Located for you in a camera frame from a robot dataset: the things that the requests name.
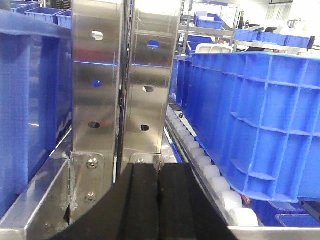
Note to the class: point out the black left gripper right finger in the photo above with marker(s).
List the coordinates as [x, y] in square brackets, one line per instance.
[185, 213]

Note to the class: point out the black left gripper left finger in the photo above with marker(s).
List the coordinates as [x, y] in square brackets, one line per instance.
[128, 211]

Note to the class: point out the white roller track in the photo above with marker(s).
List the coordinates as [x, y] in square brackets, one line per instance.
[220, 194]

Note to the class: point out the large blue ribbed crate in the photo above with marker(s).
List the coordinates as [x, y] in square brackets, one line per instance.
[257, 114]

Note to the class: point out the blue crate at left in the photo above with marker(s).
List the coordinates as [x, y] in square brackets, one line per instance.
[35, 98]

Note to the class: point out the steel frame rail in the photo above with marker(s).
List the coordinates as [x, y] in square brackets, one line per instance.
[41, 211]

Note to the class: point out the steel upright post left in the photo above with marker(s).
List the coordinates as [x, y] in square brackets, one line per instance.
[97, 28]

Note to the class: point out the steel upright post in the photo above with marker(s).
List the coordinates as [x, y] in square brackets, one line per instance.
[97, 28]
[153, 39]

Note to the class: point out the steel upright post right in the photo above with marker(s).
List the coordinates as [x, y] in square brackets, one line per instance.
[153, 39]

